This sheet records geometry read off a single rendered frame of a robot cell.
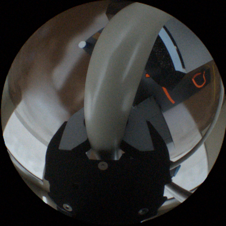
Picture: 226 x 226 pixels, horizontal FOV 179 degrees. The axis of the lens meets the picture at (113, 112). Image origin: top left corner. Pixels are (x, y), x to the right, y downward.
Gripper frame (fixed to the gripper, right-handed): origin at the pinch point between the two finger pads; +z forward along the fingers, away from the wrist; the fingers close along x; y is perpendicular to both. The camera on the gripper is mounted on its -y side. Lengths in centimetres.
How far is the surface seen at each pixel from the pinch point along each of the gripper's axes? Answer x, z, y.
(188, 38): 30.6, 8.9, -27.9
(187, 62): 30.0, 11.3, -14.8
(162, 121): 60, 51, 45
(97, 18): -20, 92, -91
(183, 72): 29.9, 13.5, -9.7
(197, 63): 38.6, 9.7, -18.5
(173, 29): 22.0, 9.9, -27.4
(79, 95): -54, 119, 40
